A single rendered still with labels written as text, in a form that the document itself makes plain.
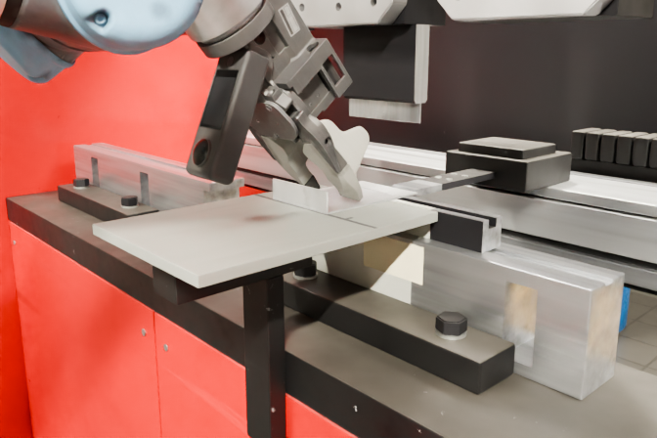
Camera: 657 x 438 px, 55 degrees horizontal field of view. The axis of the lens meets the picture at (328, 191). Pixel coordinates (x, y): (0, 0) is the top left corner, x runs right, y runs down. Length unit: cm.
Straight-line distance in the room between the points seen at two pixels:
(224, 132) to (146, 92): 93
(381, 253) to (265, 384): 17
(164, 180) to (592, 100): 69
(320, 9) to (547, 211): 38
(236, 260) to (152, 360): 43
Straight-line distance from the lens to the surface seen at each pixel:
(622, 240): 80
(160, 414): 91
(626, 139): 94
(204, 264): 47
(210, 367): 75
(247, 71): 54
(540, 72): 114
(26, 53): 47
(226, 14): 52
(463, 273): 59
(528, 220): 85
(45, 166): 139
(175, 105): 149
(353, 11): 64
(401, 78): 64
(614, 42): 108
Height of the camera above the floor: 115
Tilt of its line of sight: 12 degrees down
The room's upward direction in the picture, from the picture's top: straight up
